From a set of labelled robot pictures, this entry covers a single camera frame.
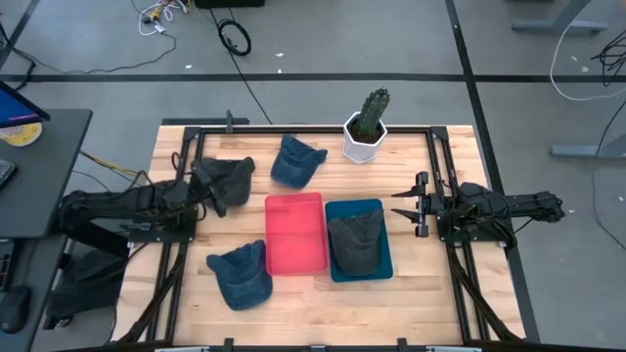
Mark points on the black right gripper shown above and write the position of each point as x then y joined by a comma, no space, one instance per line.
423,205

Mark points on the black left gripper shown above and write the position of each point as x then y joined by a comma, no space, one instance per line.
205,186

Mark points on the dark grey cap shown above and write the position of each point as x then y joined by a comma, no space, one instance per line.
235,178
357,244

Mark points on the blue denim cap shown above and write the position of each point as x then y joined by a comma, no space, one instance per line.
244,278
293,163

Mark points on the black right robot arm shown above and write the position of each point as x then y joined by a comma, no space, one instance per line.
523,205

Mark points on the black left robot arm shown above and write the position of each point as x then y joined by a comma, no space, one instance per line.
112,205

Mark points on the blue plastic bin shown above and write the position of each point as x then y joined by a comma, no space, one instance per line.
386,266

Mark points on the white hexagonal plant pot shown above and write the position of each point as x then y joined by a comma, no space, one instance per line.
359,150

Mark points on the green cactus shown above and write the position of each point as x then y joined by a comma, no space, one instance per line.
372,112

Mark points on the red plastic bin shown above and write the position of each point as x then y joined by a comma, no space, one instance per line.
295,234

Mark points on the black side desk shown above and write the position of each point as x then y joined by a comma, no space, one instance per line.
44,171

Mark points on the black box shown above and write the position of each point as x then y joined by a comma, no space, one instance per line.
230,3

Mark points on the grey table leg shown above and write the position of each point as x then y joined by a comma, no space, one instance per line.
587,151
552,25

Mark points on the yellow round disc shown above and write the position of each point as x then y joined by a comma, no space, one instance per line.
24,136

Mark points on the grey keyboard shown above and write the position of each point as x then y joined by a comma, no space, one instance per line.
5,172

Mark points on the monitor with blue screen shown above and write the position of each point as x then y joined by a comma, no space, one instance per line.
14,110

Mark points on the black computer mouse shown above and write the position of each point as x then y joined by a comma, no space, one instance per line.
14,308

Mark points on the black aluminium table frame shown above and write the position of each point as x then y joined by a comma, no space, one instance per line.
455,274

